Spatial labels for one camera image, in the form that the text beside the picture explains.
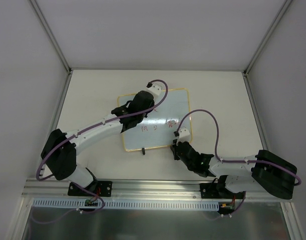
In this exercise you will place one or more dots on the yellow framed whiteboard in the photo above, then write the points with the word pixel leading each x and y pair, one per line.
pixel 157 129

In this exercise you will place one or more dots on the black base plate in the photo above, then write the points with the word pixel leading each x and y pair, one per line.
pixel 101 188
pixel 207 191

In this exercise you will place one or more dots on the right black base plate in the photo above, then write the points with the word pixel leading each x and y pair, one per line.
pixel 207 191

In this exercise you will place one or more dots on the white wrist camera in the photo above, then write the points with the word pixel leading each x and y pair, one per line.
pixel 154 89
pixel 183 134

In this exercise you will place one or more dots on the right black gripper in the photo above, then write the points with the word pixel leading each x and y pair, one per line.
pixel 178 147

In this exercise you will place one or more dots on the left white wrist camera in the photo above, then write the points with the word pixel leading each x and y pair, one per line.
pixel 154 89

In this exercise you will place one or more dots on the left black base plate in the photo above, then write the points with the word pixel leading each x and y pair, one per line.
pixel 101 188

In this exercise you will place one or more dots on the aluminium frame post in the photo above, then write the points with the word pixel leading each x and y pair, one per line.
pixel 274 24
pixel 47 29

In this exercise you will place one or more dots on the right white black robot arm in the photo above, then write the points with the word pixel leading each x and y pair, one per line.
pixel 264 171

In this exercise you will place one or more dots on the right aluminium frame post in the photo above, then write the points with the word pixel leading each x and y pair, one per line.
pixel 274 24

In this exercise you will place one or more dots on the white slotted cable duct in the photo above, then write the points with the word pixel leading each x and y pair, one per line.
pixel 126 204

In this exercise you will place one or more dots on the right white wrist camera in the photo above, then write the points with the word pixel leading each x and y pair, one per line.
pixel 183 134

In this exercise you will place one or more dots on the aluminium mounting rail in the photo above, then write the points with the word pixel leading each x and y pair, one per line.
pixel 123 189

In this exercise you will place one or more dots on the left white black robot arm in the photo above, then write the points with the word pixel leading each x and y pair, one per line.
pixel 62 148

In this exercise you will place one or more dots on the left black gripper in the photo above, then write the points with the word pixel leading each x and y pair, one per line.
pixel 147 95

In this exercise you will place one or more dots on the left aluminium frame post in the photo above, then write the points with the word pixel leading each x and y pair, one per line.
pixel 47 29

